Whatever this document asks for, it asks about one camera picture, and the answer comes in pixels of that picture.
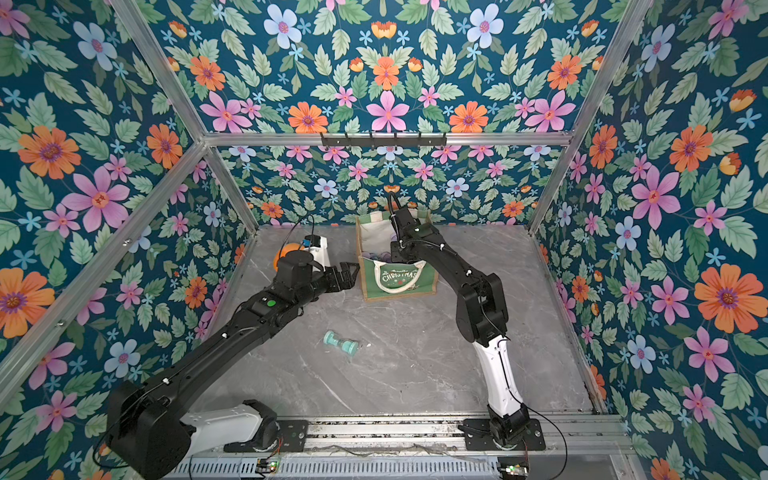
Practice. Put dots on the green canvas Christmas bag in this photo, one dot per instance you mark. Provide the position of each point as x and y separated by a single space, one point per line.
384 275

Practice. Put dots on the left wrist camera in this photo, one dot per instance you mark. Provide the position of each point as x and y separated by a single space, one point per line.
317 246

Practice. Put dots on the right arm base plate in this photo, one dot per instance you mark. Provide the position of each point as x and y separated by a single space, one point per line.
489 435

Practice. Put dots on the black hook rail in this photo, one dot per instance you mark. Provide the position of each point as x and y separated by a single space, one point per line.
371 140

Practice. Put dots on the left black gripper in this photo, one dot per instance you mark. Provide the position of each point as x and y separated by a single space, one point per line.
346 281

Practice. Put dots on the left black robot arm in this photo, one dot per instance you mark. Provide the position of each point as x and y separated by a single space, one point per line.
146 428

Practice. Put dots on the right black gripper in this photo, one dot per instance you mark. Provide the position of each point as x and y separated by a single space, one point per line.
398 217

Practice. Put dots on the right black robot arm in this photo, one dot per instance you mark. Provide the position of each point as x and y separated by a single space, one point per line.
481 317

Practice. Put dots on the orange whale toy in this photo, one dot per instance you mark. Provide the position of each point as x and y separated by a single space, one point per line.
283 251

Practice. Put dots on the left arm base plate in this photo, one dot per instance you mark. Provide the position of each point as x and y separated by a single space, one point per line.
284 435

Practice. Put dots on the green hourglass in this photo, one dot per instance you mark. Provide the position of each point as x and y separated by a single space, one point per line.
349 347

